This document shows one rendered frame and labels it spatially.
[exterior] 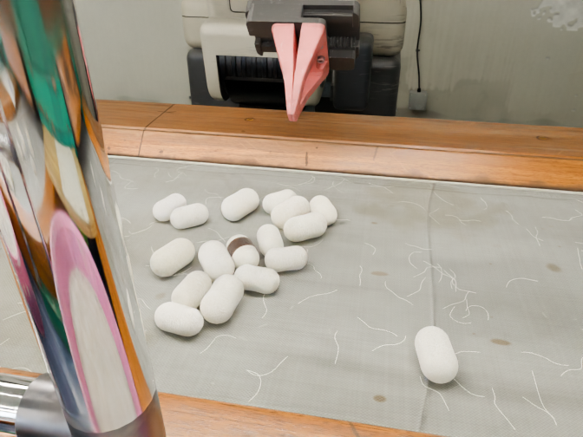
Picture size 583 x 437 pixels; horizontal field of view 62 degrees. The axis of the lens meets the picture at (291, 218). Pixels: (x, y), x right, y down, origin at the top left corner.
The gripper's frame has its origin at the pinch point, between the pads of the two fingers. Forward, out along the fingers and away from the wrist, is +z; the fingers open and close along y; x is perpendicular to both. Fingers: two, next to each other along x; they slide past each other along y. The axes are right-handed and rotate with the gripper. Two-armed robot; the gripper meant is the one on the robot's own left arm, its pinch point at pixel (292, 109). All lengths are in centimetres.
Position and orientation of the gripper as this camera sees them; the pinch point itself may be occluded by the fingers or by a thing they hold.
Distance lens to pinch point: 44.5
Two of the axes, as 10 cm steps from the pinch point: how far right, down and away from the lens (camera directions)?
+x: 1.3, 3.1, 9.4
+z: -1.3, 9.5, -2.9
